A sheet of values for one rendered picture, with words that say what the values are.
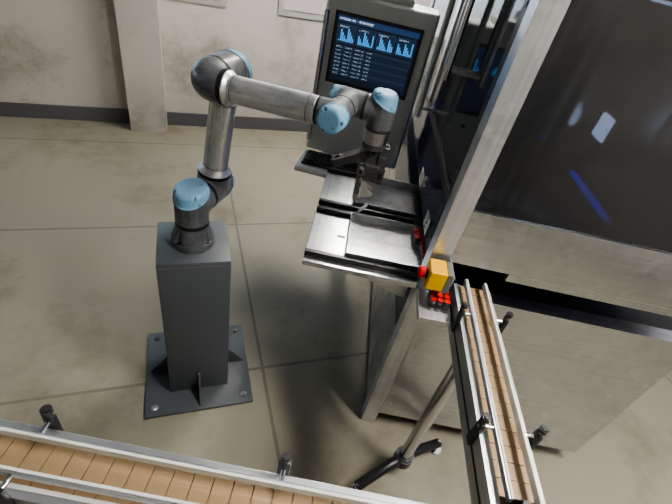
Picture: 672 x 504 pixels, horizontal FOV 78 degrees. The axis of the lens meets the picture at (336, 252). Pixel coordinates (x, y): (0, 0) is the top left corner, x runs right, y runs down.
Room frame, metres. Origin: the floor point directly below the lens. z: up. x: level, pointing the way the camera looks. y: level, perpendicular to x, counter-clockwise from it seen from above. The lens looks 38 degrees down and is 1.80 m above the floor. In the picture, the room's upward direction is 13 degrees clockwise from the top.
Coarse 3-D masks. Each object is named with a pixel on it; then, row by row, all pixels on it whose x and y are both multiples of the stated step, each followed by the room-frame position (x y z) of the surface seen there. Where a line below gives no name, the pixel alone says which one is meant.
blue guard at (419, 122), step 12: (420, 84) 2.49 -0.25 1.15; (420, 120) 2.10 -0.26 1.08; (420, 132) 1.99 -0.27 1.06; (432, 132) 1.70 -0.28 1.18; (420, 144) 1.88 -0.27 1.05; (432, 144) 1.62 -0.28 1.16; (420, 156) 1.78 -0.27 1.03; (432, 156) 1.54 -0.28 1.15; (420, 168) 1.69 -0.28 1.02; (432, 168) 1.47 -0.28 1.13; (432, 180) 1.40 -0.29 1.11; (432, 192) 1.34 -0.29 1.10; (432, 204) 1.28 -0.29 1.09; (432, 216) 1.22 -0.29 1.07
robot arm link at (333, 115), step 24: (192, 72) 1.14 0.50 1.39; (216, 72) 1.11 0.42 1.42; (216, 96) 1.08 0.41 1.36; (240, 96) 1.08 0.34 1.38; (264, 96) 1.07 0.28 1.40; (288, 96) 1.07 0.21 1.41; (312, 96) 1.08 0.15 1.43; (336, 96) 1.12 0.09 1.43; (312, 120) 1.05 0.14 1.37; (336, 120) 1.02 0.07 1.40
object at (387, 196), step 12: (384, 180) 1.72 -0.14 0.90; (396, 180) 1.73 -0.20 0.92; (372, 192) 1.63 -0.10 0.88; (384, 192) 1.65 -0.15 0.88; (396, 192) 1.68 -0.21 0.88; (408, 192) 1.71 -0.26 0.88; (360, 204) 1.47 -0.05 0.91; (372, 204) 1.53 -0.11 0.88; (384, 204) 1.55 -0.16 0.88; (396, 204) 1.57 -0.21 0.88; (408, 204) 1.60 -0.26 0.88; (420, 204) 1.62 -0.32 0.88; (408, 216) 1.47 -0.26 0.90; (420, 216) 1.47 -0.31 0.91
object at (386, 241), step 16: (352, 224) 1.35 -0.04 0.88; (368, 224) 1.37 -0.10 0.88; (384, 224) 1.39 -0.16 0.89; (400, 224) 1.39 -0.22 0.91; (352, 240) 1.24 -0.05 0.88; (368, 240) 1.27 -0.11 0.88; (384, 240) 1.29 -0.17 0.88; (400, 240) 1.31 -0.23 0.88; (352, 256) 1.12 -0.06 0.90; (368, 256) 1.13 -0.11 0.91; (384, 256) 1.19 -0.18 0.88; (400, 256) 1.21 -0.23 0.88; (416, 256) 1.24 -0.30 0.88
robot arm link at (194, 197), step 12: (192, 180) 1.18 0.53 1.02; (204, 180) 1.21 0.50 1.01; (180, 192) 1.11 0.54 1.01; (192, 192) 1.12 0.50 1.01; (204, 192) 1.13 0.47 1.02; (216, 192) 1.21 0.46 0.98; (180, 204) 1.09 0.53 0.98; (192, 204) 1.09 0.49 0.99; (204, 204) 1.12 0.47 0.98; (216, 204) 1.21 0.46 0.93; (180, 216) 1.09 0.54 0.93; (192, 216) 1.09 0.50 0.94; (204, 216) 1.12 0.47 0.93; (192, 228) 1.09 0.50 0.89
